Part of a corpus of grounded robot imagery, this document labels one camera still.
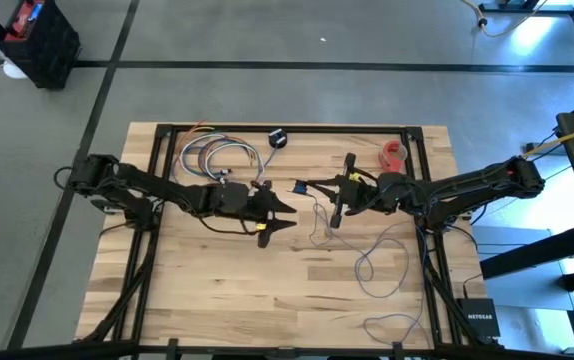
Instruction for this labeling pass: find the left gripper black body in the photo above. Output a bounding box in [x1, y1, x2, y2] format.
[210, 180, 276, 250]

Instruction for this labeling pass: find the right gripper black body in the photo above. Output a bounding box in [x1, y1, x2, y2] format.
[330, 153, 383, 229]

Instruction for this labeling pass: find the long blue ethernet cable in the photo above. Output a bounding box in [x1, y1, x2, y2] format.
[305, 192, 431, 347]

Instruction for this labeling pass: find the small black round reel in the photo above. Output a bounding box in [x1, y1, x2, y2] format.
[268, 128, 289, 150]

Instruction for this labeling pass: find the black storage bin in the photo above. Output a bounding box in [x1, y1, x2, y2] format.
[0, 0, 82, 91]

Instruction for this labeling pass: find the black stand base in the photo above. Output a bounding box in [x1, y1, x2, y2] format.
[477, 0, 574, 16]

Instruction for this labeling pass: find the white floor object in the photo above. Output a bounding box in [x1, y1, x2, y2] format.
[2, 59, 29, 80]

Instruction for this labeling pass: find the red box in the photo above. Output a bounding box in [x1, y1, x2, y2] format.
[5, 0, 44, 42]

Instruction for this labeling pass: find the cable connector bundle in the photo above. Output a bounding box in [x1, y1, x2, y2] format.
[178, 132, 231, 180]

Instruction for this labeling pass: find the black Netgear network switch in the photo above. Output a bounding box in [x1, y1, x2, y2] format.
[455, 297, 502, 339]

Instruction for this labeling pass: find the beige floor cable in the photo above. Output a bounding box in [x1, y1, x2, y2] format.
[461, 0, 551, 39]

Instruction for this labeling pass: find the yellow hanging cable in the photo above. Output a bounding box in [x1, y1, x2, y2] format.
[521, 119, 574, 159]

